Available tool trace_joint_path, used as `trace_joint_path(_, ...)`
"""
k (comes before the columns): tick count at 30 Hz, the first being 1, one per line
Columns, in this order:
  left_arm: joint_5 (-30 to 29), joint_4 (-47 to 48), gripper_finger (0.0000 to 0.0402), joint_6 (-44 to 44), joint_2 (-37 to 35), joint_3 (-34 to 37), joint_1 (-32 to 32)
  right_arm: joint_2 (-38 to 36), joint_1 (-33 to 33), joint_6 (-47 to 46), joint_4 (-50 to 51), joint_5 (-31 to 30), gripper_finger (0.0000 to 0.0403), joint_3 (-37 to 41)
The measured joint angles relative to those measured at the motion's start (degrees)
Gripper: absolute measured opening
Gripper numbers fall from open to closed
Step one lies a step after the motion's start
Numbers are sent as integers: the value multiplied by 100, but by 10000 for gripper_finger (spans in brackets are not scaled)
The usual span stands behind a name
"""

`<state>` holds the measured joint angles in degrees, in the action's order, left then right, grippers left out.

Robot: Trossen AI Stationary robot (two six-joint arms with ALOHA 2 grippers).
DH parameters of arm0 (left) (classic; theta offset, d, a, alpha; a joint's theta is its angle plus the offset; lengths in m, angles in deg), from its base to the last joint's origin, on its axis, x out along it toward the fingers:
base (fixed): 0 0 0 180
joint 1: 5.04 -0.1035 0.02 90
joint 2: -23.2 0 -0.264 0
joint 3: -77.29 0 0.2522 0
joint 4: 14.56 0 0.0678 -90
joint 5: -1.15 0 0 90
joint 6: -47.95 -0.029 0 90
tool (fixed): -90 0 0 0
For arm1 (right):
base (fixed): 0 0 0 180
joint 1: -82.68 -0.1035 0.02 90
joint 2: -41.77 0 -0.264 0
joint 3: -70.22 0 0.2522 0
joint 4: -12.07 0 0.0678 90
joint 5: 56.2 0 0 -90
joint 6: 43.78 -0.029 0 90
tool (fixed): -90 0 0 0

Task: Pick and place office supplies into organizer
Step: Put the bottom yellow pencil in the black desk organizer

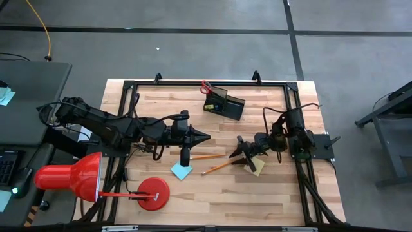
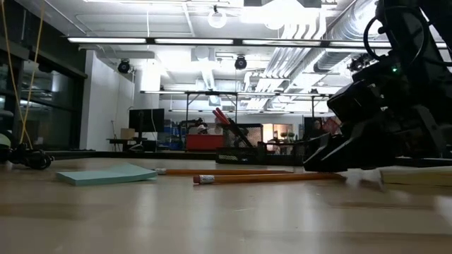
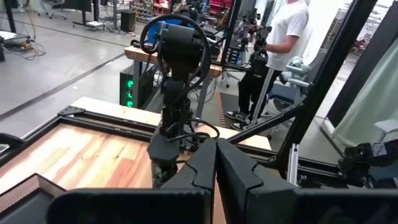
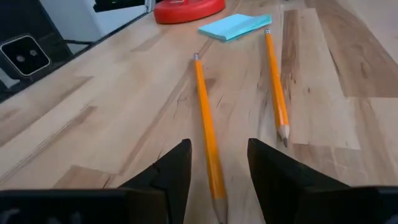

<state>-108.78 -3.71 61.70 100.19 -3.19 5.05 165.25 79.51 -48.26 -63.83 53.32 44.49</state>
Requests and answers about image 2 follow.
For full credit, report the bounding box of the yellow pencil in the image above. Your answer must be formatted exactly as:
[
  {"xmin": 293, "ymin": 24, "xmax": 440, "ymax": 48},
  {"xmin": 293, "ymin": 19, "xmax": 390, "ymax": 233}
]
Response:
[
  {"xmin": 193, "ymin": 172, "xmax": 346, "ymax": 185},
  {"xmin": 155, "ymin": 168, "xmax": 295, "ymax": 176}
]

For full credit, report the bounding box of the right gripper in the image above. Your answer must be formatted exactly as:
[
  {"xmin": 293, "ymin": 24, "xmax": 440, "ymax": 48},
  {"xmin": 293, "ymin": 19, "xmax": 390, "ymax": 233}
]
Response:
[{"xmin": 304, "ymin": 104, "xmax": 448, "ymax": 173}]

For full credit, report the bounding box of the white ring ceiling lamp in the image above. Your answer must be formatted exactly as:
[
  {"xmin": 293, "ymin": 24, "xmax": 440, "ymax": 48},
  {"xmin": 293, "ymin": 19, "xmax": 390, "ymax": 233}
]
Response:
[{"xmin": 207, "ymin": 7, "xmax": 228, "ymax": 30}]

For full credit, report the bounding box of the black computer monitor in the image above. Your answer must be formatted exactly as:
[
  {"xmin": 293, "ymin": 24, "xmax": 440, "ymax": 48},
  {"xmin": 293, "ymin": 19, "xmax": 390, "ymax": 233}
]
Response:
[{"xmin": 128, "ymin": 108, "xmax": 165, "ymax": 133}]

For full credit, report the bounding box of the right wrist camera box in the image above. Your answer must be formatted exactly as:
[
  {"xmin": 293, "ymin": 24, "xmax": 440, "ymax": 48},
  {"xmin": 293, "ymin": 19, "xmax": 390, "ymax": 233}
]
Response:
[{"xmin": 326, "ymin": 80, "xmax": 384, "ymax": 123}]

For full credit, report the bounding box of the red plastic bin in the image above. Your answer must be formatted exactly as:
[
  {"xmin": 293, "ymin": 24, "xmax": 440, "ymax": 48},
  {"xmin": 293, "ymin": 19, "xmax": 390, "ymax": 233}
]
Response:
[{"xmin": 184, "ymin": 133, "xmax": 224, "ymax": 152}]

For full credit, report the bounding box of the yellow cable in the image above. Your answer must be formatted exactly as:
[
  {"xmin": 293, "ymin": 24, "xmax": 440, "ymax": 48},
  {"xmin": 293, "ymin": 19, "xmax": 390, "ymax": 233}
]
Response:
[{"xmin": 0, "ymin": 0, "xmax": 47, "ymax": 150}]

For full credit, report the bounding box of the blue sticky note pad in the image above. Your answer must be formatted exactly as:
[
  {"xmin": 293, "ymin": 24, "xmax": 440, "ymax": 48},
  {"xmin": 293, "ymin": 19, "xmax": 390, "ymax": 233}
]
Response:
[{"xmin": 56, "ymin": 162, "xmax": 159, "ymax": 188}]

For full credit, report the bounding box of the black cable bundle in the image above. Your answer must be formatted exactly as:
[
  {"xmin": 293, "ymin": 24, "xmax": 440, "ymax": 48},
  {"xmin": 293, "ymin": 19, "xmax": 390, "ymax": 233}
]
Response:
[{"xmin": 8, "ymin": 143, "xmax": 54, "ymax": 171}]

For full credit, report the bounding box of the black mesh desk organizer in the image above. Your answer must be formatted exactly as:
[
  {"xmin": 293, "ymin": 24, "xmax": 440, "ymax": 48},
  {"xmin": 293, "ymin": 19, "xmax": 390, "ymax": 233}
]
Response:
[{"xmin": 215, "ymin": 122, "xmax": 307, "ymax": 167}]

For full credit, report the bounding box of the black metal table frame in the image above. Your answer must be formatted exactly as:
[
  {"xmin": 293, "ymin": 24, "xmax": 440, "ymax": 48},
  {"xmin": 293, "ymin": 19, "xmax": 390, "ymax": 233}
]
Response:
[{"xmin": 45, "ymin": 150, "xmax": 308, "ymax": 167}]

